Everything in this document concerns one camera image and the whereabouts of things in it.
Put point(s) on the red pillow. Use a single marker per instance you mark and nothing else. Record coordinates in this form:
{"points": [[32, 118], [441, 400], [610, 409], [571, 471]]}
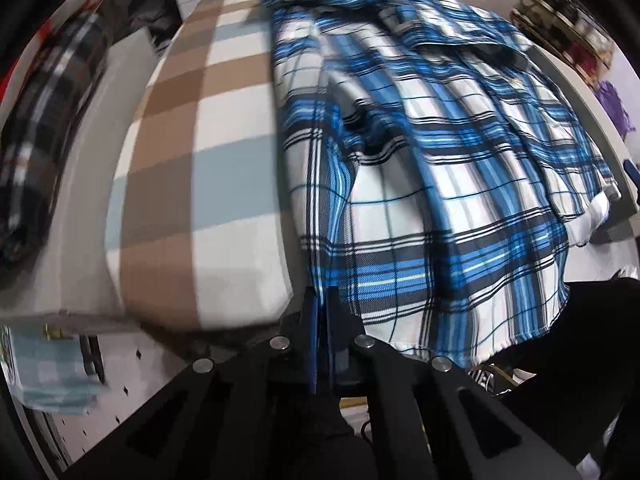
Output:
{"points": [[12, 75]]}

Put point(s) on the blue white plaid shirt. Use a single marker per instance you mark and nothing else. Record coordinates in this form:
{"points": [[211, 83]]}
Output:
{"points": [[440, 185]]}

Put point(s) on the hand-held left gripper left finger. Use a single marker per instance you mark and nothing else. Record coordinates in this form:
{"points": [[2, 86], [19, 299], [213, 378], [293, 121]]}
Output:
{"points": [[312, 345]]}

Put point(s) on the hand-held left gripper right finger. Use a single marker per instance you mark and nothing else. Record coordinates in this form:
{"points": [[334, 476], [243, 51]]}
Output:
{"points": [[331, 340]]}

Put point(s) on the group of shoes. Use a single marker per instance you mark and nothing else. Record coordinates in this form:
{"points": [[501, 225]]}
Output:
{"points": [[582, 25]]}

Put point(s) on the purple plastic bag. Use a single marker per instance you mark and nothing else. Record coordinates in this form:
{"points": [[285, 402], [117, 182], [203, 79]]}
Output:
{"points": [[615, 105]]}

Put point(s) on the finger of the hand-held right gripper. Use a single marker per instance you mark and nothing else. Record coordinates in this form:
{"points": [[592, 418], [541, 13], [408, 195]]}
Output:
{"points": [[634, 172]]}

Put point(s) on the dark plaid cloth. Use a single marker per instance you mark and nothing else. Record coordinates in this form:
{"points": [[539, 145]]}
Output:
{"points": [[45, 135]]}

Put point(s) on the black backpack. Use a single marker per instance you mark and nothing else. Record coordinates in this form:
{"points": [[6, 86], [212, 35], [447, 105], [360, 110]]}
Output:
{"points": [[145, 15]]}

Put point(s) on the light blue checkered cloth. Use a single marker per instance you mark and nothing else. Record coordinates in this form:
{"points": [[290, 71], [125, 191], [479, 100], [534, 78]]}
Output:
{"points": [[45, 375]]}

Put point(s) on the wooden shoe rack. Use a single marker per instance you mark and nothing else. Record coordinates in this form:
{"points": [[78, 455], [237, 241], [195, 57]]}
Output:
{"points": [[565, 20]]}

